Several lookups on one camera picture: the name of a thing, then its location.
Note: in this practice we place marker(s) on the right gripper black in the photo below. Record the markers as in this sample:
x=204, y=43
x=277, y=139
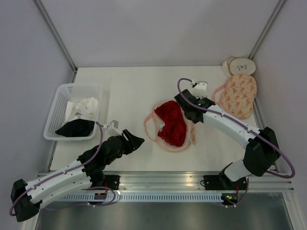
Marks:
x=197, y=99

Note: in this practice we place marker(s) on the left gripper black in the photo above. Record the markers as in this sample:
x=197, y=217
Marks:
x=134, y=143

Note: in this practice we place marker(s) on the red lace bra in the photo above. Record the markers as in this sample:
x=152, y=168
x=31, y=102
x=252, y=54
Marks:
x=175, y=129

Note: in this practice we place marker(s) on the floral laundry bag pink trim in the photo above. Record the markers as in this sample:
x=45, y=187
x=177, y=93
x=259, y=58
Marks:
x=158, y=123

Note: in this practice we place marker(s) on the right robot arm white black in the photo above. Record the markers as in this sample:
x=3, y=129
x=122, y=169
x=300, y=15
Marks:
x=258, y=157

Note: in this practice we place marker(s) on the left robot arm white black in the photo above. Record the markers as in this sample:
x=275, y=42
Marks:
x=84, y=173

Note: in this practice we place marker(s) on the white garment in basket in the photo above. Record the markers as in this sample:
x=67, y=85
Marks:
x=84, y=109

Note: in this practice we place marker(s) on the black garment in basket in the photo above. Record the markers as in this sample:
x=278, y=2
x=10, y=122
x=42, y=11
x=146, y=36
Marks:
x=76, y=128

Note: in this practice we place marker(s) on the white plastic basket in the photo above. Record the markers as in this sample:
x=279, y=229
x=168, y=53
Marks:
x=69, y=93

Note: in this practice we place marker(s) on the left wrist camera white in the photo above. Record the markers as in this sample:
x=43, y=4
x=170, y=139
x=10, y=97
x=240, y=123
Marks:
x=112, y=128

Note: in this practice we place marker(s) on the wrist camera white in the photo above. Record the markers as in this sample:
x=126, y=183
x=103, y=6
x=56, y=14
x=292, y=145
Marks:
x=112, y=128
x=199, y=89

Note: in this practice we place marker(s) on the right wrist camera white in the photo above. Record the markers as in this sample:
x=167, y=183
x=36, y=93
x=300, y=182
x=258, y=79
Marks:
x=199, y=89

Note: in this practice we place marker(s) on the aluminium mounting rail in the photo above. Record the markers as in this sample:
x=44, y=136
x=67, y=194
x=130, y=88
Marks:
x=150, y=182

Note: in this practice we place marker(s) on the white slotted cable duct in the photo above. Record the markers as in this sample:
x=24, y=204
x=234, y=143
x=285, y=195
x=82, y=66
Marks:
x=143, y=197

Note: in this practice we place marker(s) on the right aluminium frame post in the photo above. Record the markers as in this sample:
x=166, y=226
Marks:
x=268, y=26

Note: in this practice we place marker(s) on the aluminium frame post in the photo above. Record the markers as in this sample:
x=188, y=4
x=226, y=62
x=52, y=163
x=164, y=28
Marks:
x=48, y=21
x=268, y=26

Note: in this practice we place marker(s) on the left aluminium frame post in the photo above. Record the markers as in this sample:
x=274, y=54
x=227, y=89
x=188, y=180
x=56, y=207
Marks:
x=48, y=21

